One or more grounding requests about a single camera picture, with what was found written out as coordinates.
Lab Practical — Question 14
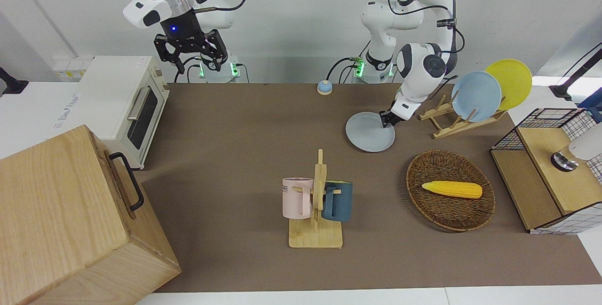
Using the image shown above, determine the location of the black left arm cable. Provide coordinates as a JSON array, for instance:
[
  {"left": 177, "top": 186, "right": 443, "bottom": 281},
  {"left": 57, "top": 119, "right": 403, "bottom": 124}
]
[{"left": 387, "top": 0, "right": 466, "bottom": 54}]

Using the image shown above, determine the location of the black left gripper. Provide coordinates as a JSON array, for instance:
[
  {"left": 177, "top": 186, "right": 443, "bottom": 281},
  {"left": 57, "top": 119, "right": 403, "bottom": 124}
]
[{"left": 380, "top": 109, "right": 405, "bottom": 130}]

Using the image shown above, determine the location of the wooden mug tree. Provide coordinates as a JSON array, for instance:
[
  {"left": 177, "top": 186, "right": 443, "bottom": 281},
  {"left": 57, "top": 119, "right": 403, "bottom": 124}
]
[{"left": 288, "top": 149, "right": 343, "bottom": 249}]

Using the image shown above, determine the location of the wire grid rack wooden shelf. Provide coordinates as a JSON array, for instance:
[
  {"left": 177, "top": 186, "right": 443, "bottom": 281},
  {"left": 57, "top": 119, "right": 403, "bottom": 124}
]
[{"left": 490, "top": 108, "right": 602, "bottom": 235}]

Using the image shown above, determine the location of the wooden plate rack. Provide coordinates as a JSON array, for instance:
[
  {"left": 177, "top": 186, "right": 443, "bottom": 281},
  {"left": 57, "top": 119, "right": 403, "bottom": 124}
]
[{"left": 418, "top": 94, "right": 508, "bottom": 140}]

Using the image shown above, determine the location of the white toaster oven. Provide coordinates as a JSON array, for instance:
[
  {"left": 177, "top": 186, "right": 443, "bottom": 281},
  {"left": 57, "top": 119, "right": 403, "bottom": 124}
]
[{"left": 51, "top": 55, "right": 171, "bottom": 170}]

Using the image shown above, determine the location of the large wooden box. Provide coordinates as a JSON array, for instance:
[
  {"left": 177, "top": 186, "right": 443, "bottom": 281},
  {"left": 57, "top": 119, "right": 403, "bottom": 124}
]
[{"left": 0, "top": 125, "right": 182, "bottom": 305}]

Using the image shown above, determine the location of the gray ceramic plate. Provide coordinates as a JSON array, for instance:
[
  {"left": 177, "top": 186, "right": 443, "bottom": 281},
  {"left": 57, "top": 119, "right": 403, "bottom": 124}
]
[{"left": 346, "top": 111, "right": 396, "bottom": 153}]

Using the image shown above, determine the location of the yellow plate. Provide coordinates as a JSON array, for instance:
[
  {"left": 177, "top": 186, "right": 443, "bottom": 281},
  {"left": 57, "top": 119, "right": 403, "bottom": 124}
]
[{"left": 484, "top": 59, "right": 533, "bottom": 110}]

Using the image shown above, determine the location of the toaster oven door handle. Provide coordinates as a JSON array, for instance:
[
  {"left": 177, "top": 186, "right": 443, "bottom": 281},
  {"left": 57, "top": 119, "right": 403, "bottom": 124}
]
[{"left": 127, "top": 86, "right": 151, "bottom": 121}]

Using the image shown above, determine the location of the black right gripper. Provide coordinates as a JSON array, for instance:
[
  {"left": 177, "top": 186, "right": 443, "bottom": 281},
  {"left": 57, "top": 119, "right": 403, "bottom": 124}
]
[{"left": 155, "top": 10, "right": 230, "bottom": 74}]

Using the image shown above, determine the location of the brown wicker basket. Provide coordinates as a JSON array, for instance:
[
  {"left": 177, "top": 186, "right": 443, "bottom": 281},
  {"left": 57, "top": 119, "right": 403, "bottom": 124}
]
[{"left": 406, "top": 150, "right": 496, "bottom": 232}]

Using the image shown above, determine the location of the black metal box handle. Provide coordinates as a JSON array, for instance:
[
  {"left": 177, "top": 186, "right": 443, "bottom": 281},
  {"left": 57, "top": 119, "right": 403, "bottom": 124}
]
[{"left": 109, "top": 152, "right": 145, "bottom": 212}]

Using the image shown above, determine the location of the white cylinder with clear base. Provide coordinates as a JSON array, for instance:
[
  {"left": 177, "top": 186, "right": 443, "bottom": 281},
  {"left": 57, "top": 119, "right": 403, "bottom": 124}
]
[{"left": 551, "top": 126, "right": 602, "bottom": 172}]

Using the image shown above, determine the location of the light blue plate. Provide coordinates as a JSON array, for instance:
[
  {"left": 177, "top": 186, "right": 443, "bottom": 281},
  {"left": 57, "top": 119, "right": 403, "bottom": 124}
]
[{"left": 451, "top": 71, "right": 502, "bottom": 123}]

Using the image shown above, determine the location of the black camera clamp stand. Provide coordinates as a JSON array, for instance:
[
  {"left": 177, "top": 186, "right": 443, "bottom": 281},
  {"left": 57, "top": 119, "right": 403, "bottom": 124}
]
[
  {"left": 549, "top": 42, "right": 602, "bottom": 101},
  {"left": 0, "top": 67, "right": 29, "bottom": 95}
]

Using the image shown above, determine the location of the brown table mat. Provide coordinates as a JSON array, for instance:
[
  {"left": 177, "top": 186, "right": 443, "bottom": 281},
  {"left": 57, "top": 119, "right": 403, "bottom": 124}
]
[{"left": 136, "top": 83, "right": 602, "bottom": 293}]

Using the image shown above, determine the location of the white wall socket strip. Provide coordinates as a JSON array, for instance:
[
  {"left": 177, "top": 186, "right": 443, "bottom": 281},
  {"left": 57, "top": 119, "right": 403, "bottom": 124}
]
[{"left": 53, "top": 58, "right": 93, "bottom": 81}]

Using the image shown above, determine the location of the yellow corn cob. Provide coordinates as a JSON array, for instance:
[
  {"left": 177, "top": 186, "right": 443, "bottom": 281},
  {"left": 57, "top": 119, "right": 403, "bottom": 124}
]
[{"left": 421, "top": 180, "right": 483, "bottom": 199}]

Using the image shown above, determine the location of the pink mug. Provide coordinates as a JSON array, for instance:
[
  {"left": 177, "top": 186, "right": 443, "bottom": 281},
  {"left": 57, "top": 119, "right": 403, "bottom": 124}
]
[{"left": 282, "top": 178, "right": 314, "bottom": 219}]

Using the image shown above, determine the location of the blue object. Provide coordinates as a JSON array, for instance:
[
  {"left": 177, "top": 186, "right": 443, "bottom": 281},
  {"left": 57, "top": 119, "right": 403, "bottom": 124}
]
[{"left": 578, "top": 88, "right": 602, "bottom": 123}]

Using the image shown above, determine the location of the teal mug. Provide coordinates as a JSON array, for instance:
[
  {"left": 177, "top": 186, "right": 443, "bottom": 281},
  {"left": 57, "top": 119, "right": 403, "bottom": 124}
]
[{"left": 322, "top": 180, "right": 353, "bottom": 222}]

